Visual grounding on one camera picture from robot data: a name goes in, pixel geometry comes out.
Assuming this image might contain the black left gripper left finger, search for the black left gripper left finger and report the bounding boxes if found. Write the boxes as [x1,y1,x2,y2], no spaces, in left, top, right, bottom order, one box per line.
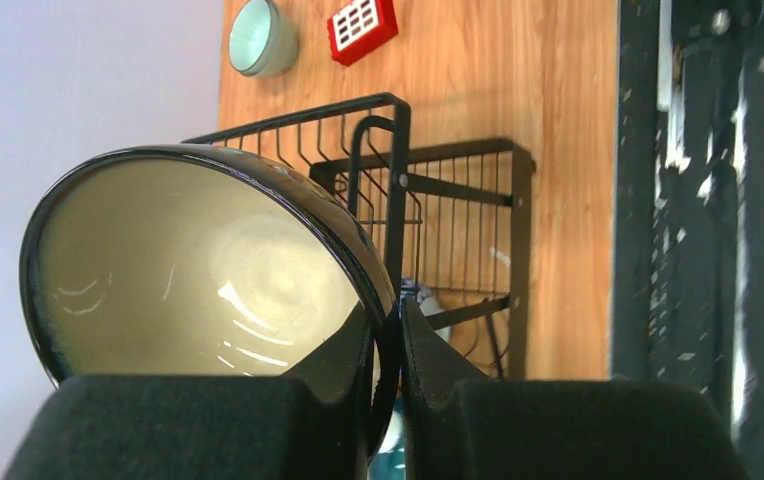
[5,307,372,479]

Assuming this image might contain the teal white dotted bowl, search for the teal white dotted bowl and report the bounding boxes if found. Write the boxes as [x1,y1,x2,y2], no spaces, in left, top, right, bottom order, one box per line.
[367,398,406,480]

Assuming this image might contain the white blue rose bowl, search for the white blue rose bowl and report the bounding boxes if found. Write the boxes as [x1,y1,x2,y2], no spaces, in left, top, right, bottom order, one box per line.
[400,277,444,317]

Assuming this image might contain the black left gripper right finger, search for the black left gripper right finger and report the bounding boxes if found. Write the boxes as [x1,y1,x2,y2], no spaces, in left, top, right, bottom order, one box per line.
[400,299,748,479]

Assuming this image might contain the teal glazed large bowl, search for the teal glazed large bowl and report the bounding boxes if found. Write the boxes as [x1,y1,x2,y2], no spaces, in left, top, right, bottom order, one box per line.
[19,144,398,453]

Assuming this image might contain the red toy window brick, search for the red toy window brick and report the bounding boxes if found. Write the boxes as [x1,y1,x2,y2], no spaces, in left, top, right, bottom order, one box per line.
[326,0,399,66]

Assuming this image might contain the white grid pattern bowl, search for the white grid pattern bowl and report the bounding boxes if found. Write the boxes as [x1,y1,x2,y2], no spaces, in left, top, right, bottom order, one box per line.
[228,0,299,77]

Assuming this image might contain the black wire dish rack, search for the black wire dish rack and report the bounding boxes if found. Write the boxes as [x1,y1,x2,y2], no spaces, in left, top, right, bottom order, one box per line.
[195,93,535,379]

